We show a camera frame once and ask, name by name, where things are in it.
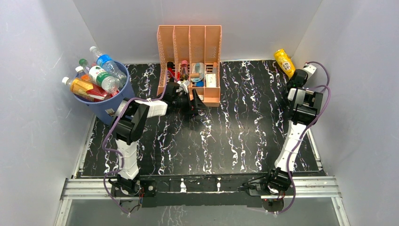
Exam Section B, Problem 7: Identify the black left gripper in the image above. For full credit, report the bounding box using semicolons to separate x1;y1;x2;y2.
173;89;207;114

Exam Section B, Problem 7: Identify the yellow drink bottle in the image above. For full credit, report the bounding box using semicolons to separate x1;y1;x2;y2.
274;49;295;79

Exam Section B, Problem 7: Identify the peach plastic desk organizer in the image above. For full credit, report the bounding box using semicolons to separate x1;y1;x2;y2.
157;25;222;107

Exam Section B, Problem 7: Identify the clear bottle blue label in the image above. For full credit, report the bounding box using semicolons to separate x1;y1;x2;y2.
89;46;128;89

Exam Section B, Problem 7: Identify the clear bottle green cap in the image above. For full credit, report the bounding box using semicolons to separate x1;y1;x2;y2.
79;58;120;94

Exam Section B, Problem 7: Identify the brown tea bottle red label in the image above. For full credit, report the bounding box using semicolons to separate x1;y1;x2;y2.
62;77;111;102

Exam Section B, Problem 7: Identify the orange drink bottle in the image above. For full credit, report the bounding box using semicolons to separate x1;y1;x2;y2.
75;66;94;83

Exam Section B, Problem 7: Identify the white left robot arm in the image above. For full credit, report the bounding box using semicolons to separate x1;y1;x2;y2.
109;82;206;196

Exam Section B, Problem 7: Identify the blue plastic bin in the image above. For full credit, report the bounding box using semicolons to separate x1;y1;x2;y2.
74;61;136;126

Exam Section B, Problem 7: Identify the light blue tape dispenser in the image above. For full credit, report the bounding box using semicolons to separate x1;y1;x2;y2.
190;62;205;82

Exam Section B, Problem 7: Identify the pink capped dark bottle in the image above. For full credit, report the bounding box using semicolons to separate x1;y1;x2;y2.
178;60;190;81

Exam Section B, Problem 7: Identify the red black toy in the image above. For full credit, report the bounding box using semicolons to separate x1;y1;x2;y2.
167;61;176;82

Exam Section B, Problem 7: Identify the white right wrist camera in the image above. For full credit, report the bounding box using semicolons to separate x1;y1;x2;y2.
302;63;317;78

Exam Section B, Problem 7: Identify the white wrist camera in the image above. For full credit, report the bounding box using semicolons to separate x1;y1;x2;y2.
302;63;317;78
177;80;190;93

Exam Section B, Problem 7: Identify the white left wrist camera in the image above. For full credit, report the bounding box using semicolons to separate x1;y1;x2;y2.
177;80;190;93

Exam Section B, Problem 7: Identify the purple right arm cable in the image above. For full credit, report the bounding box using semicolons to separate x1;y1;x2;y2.
277;61;332;215

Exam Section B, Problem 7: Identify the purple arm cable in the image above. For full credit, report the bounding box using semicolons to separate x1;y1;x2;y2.
102;69;178;216
277;61;332;215

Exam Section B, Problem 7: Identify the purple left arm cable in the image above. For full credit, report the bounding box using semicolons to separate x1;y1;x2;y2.
102;69;178;216

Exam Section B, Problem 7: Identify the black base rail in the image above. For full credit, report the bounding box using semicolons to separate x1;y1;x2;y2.
61;170;340;209

